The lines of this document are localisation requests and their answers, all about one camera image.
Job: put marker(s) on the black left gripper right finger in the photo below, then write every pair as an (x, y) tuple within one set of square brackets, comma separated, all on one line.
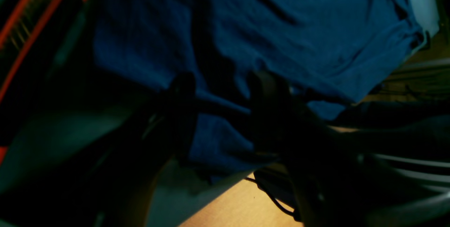
[(335, 181)]

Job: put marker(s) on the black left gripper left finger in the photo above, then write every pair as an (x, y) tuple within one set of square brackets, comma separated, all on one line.
[(109, 182)]

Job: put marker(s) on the blue t-shirt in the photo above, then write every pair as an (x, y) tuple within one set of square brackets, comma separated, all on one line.
[(340, 48)]

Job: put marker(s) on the teal table cloth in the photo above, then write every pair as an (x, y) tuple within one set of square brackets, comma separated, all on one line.
[(83, 102)]

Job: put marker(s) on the orange black utility knife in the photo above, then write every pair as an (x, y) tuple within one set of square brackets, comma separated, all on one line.
[(31, 33)]

